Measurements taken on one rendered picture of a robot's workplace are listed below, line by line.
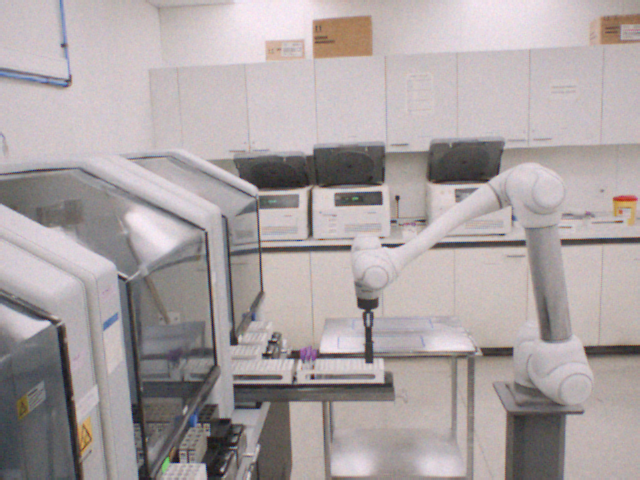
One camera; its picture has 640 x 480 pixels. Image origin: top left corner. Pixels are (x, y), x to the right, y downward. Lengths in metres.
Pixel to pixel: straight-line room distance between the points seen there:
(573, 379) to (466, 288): 2.54
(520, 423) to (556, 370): 0.35
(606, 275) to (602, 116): 1.14
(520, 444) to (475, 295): 2.29
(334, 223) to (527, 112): 1.61
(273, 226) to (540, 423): 2.63
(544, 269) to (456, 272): 2.51
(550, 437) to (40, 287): 1.84
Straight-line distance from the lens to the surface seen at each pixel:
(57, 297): 0.99
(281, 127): 4.64
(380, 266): 1.83
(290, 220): 4.38
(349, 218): 4.36
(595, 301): 4.77
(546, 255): 1.98
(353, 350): 2.43
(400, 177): 4.96
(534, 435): 2.36
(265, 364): 2.21
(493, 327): 4.63
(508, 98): 4.72
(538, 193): 1.88
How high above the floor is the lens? 1.66
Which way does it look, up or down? 10 degrees down
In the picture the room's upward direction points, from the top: 2 degrees counter-clockwise
